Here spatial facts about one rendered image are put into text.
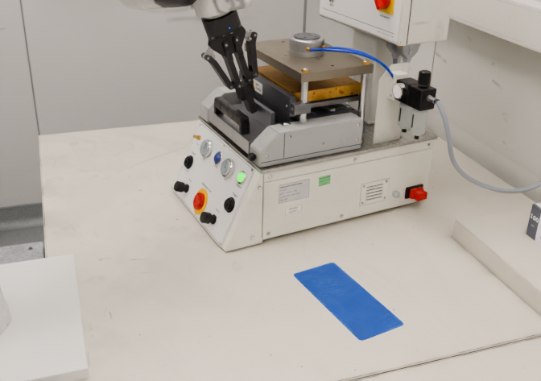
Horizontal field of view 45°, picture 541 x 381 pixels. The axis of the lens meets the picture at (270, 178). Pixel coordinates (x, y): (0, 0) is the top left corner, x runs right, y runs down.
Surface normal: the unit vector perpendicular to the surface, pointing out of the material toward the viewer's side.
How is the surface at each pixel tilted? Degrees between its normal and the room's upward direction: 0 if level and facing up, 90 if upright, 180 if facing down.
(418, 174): 90
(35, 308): 0
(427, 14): 90
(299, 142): 90
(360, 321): 0
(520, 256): 0
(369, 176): 90
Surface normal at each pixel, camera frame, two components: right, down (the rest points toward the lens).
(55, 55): 0.32, 0.42
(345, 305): 0.03, -0.90
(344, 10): -0.89, 0.18
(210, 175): -0.79, -0.22
